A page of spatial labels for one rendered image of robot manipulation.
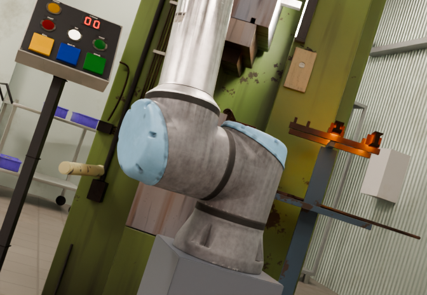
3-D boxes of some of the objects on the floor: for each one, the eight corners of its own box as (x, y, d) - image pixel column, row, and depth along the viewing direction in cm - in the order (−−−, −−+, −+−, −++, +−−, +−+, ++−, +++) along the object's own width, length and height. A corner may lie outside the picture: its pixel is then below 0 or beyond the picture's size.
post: (-18, 311, 221) (76, 40, 227) (-28, 308, 221) (66, 37, 227) (-13, 309, 225) (79, 42, 231) (-22, 306, 225) (70, 39, 231)
